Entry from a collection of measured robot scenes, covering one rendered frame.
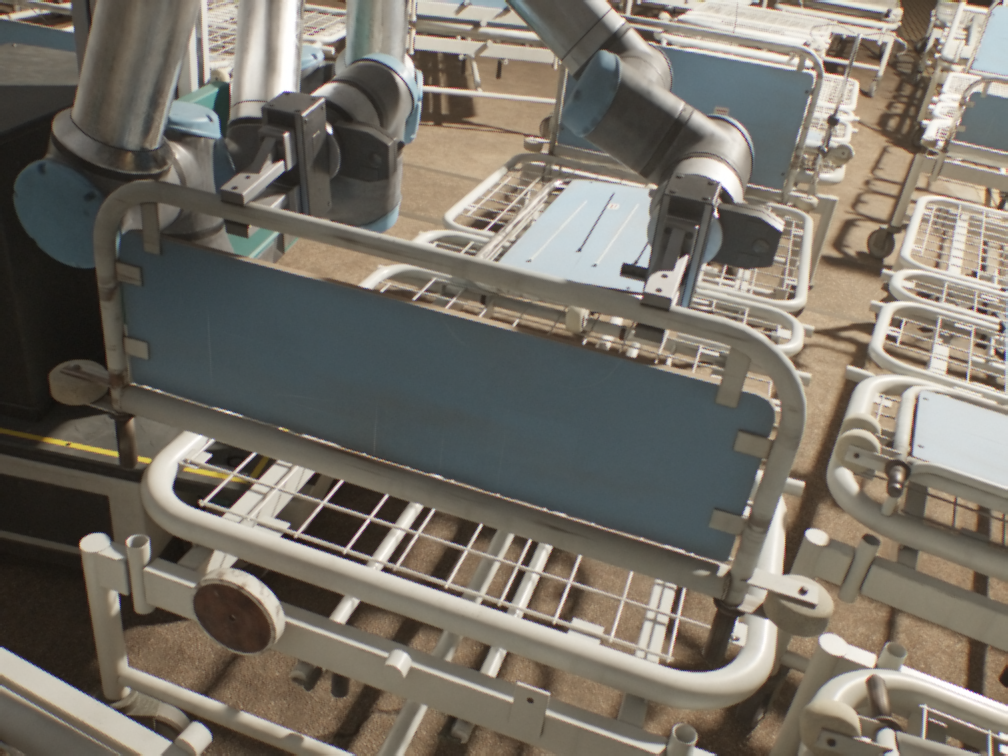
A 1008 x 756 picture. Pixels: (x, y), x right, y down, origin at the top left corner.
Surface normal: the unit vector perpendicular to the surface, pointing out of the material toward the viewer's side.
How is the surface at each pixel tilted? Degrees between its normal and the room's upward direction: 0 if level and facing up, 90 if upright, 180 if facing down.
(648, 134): 80
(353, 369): 90
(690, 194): 10
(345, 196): 85
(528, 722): 90
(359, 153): 100
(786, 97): 90
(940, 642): 0
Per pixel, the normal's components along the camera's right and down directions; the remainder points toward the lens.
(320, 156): 0.94, 0.26
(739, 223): -0.34, 0.60
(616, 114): -0.16, 0.34
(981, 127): -0.46, 0.42
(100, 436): 0.11, -0.85
